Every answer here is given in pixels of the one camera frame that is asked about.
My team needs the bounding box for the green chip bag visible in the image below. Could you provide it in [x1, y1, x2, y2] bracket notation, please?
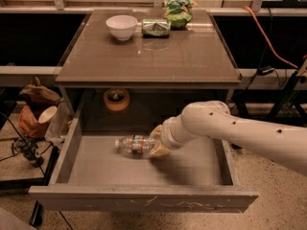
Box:
[164, 0, 198, 30]

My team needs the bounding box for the black power adapter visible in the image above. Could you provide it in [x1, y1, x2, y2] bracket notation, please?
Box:
[257, 66, 274, 76]

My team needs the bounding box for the orange cable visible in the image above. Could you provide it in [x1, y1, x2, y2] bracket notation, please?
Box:
[242, 5, 300, 70]

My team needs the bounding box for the black cable bundle on floor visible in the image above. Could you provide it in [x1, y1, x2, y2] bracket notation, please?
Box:
[0, 112, 54, 169]

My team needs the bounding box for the clear plastic container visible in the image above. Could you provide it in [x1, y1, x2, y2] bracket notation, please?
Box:
[45, 103, 71, 147]

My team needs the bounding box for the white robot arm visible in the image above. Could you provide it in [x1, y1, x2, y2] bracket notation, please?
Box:
[150, 101, 307, 175]

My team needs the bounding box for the clear plastic water bottle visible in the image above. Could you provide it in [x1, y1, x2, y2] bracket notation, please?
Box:
[115, 135, 156, 159]

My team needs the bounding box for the green soda can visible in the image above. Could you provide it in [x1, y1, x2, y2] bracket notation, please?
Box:
[141, 19, 171, 37]

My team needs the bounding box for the white ceramic bowl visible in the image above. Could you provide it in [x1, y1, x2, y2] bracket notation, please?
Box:
[106, 15, 137, 41]

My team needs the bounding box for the white cup on floor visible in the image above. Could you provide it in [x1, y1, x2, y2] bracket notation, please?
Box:
[38, 105, 58, 124]

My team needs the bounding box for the grey cabinet with top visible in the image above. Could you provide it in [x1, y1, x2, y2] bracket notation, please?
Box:
[56, 10, 240, 132]

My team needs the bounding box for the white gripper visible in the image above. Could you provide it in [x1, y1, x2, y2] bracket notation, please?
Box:
[150, 116, 186, 157]

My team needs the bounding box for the open grey top drawer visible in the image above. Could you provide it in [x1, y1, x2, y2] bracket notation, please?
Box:
[30, 111, 258, 213]

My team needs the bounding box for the roll of tan tape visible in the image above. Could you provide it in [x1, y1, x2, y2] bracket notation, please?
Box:
[103, 88, 130, 111]

